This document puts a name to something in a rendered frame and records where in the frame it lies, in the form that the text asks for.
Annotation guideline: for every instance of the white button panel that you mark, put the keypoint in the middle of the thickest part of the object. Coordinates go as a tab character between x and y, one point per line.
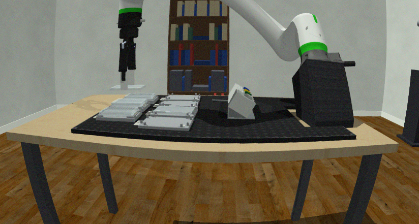
240	103

